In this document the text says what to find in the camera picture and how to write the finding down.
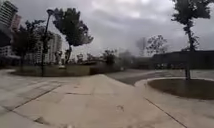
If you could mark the low dark hedge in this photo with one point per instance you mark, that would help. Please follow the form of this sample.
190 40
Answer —
103 69

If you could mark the small dark tree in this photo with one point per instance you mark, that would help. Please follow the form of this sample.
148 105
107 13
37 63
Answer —
109 56

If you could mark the grey asphalt road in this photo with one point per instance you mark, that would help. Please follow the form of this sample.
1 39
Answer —
138 76

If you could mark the pale concrete slab pavement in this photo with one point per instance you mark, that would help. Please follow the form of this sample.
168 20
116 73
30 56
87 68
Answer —
95 100

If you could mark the large leaning tree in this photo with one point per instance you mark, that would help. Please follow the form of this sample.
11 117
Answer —
72 28

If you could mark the grass planting bed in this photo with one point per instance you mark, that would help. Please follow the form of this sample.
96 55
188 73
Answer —
55 70

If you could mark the bare thin tree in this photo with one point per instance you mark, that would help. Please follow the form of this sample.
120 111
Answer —
156 45

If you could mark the pale apartment building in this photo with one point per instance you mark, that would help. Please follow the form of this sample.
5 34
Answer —
52 48

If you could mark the street lamp pole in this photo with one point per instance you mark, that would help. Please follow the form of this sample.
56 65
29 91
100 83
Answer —
45 40

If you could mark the dark round planting bed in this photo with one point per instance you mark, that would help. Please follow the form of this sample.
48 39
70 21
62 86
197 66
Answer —
188 88

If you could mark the dark bushy tree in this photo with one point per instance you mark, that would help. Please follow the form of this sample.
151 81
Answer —
25 40

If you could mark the tall slim tree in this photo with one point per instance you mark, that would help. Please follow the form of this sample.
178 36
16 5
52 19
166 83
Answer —
189 30

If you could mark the tall building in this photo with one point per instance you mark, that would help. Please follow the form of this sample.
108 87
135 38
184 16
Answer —
4 20

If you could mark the long dark wall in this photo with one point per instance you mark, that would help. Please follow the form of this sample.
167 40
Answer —
185 59

